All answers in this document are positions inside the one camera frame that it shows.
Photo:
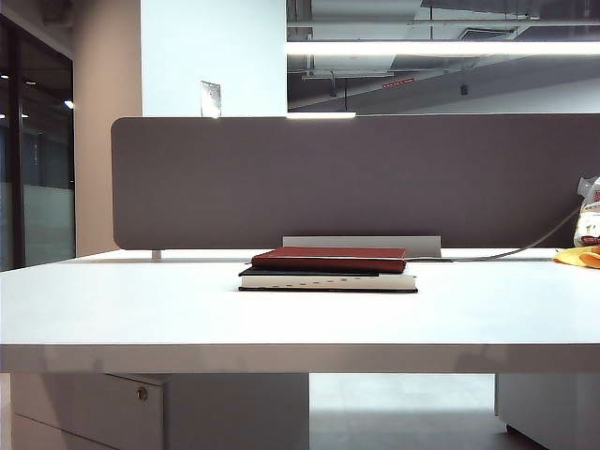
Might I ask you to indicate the red leather-bound book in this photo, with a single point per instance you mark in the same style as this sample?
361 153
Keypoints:
328 255

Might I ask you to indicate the black hardcover book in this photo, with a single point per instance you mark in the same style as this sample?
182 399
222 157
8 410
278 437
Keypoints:
328 282

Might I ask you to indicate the grey desk divider panel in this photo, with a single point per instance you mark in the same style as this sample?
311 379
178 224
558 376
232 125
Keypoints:
328 187

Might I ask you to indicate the short ceiling light strip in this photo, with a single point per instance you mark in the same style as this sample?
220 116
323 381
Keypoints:
319 115

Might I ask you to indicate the red ceiling sign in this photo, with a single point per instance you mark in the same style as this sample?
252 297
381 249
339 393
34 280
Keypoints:
398 83

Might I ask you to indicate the long ceiling light strip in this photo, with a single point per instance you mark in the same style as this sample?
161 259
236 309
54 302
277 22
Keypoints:
422 48

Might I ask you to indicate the round drawer lock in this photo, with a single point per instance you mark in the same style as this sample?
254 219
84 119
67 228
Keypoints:
142 394

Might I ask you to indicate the dark glass partition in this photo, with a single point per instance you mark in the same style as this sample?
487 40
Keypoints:
47 211

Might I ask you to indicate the ceiling air vent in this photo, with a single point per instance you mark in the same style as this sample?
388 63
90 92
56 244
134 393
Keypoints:
487 34

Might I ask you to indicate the white drawer cabinet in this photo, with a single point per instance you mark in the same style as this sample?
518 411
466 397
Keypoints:
94 412

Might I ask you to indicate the yellow cloth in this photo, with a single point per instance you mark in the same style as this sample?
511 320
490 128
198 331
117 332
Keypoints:
581 258

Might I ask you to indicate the clear plastic snack bag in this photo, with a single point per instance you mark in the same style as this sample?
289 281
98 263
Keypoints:
591 220

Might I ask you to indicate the white side cabinet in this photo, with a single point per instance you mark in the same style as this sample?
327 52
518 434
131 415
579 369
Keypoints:
553 403

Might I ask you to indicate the white divider support bracket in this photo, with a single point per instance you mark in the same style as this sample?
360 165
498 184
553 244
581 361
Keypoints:
157 255

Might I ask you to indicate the silver wall plate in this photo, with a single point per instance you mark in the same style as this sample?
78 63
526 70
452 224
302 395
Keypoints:
210 98

